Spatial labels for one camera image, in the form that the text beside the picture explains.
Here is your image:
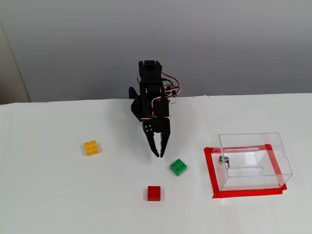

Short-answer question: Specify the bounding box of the red lego brick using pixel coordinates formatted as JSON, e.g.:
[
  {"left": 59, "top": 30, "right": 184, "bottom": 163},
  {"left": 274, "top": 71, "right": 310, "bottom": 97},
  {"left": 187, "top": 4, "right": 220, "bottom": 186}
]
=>
[{"left": 147, "top": 185, "right": 161, "bottom": 202}]

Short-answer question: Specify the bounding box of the black table clamp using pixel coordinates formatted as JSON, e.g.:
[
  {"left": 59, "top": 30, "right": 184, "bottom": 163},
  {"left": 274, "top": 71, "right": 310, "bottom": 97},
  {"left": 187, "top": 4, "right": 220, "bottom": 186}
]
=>
[{"left": 128, "top": 87, "right": 141, "bottom": 105}]

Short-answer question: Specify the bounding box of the green lego brick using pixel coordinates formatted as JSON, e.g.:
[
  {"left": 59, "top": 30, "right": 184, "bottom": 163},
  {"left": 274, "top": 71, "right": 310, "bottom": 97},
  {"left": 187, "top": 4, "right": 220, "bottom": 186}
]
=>
[{"left": 170, "top": 158, "right": 188, "bottom": 176}]

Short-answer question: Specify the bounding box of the transparent plastic box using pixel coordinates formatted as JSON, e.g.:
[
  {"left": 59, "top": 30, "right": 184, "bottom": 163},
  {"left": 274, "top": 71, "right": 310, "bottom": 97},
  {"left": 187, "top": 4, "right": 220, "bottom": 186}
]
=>
[{"left": 211, "top": 132, "right": 293, "bottom": 192}]

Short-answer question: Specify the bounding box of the yellow lego brick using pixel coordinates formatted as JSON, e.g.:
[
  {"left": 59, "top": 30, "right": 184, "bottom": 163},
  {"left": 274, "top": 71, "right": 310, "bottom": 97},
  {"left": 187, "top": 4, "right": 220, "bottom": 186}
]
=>
[{"left": 83, "top": 140, "right": 102, "bottom": 156}]

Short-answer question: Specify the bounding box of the silver box lock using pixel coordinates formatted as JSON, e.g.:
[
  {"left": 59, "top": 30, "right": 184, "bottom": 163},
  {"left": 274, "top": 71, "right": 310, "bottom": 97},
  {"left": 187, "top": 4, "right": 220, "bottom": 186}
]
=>
[{"left": 218, "top": 156, "right": 231, "bottom": 171}]

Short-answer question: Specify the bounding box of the red tape frame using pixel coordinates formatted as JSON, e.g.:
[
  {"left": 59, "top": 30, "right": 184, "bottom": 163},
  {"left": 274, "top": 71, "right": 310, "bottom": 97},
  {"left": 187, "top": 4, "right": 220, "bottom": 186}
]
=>
[{"left": 203, "top": 143, "right": 288, "bottom": 199}]

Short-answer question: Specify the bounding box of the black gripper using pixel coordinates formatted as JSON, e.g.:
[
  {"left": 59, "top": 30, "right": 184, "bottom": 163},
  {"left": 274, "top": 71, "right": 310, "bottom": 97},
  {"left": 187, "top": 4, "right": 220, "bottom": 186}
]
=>
[{"left": 141, "top": 97, "right": 172, "bottom": 158}]

